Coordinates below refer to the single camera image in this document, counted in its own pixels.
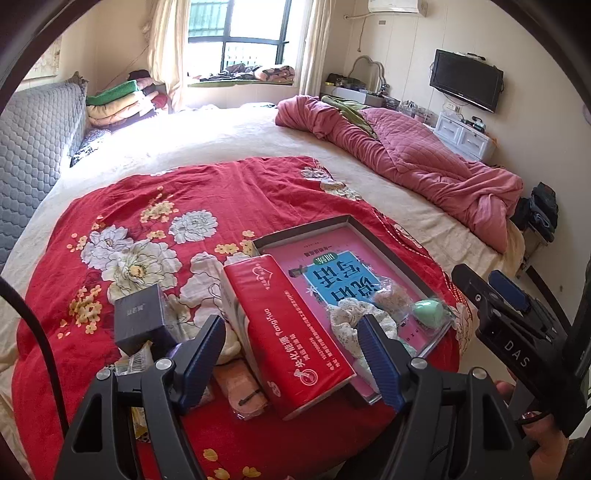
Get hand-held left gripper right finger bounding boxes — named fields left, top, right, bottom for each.
left=357, top=315, right=532, bottom=480

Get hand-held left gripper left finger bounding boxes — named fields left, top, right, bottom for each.
left=54, top=315, right=227, bottom=480

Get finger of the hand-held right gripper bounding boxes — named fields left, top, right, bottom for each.
left=488, top=270, right=566, bottom=335
left=451, top=264, right=504, bottom=324

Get cream cloth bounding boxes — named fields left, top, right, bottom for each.
left=215, top=318, right=250, bottom=365

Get pink socks pack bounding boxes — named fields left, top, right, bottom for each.
left=215, top=360, right=273, bottom=421

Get mint green sponge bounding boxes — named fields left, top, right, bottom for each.
left=412, top=299, right=445, bottom=329

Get white floral scrunchie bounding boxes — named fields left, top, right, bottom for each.
left=328, top=298, right=400, bottom=370

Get beige socks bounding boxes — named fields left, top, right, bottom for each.
left=373, top=285, right=414, bottom=321

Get small green-white tissue pack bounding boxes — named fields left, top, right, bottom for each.
left=113, top=344, right=155, bottom=377

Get dark square box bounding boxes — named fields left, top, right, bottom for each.
left=113, top=284, right=178, bottom=358

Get red tissue pack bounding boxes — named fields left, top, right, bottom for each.
left=221, top=258, right=358, bottom=422

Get yellow printed packet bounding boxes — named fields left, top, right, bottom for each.
left=131, top=405, right=154, bottom=441

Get grey cardboard box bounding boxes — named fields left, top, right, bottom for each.
left=253, top=215, right=455, bottom=406

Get person's right hand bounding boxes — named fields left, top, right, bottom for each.
left=496, top=379, right=573, bottom=480

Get pink quilt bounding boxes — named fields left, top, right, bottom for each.
left=276, top=95, right=525, bottom=252

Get pink picture book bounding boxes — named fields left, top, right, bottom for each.
left=261, top=226, right=451, bottom=398

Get white drawer cabinet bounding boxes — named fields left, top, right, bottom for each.
left=434, top=113, right=497, bottom=162

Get red floral blanket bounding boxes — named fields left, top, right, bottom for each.
left=9, top=156, right=462, bottom=480

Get cluster of cosmetic bottles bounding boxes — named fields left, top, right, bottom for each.
left=397, top=99, right=437, bottom=127

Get black television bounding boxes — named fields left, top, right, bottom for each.
left=429, top=49, right=504, bottom=113

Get green cloth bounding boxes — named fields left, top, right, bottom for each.
left=321, top=95, right=377, bottom=137

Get dressing table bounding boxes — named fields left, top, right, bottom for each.
left=323, top=71, right=402, bottom=109

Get vanity mirror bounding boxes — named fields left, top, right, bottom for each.
left=348, top=55, right=386, bottom=93

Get dark floral pillow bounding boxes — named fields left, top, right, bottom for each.
left=69, top=128, right=112, bottom=168

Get stack of folded bedding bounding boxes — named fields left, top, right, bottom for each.
left=88, top=95, right=155, bottom=127

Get grey quilted headboard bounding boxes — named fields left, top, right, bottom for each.
left=0, top=82, right=88, bottom=273

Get dark clothes pile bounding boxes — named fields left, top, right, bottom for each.
left=127, top=69, right=169, bottom=112

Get green window bench cushion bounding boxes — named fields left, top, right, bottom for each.
left=187, top=78, right=301, bottom=88

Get green folded blanket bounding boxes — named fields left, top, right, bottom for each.
left=87, top=80, right=139, bottom=106

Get cream curtain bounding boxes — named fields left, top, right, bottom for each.
left=298, top=0, right=331, bottom=97
left=148, top=0, right=192, bottom=112

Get white air conditioner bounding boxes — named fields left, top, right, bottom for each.
left=367, top=0, right=428, bottom=14

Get floral quilt heap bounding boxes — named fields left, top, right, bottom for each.
left=198, top=64, right=296, bottom=84

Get window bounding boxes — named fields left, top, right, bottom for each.
left=187, top=0, right=315, bottom=77

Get black cable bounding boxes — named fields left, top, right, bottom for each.
left=0, top=277, right=70, bottom=462

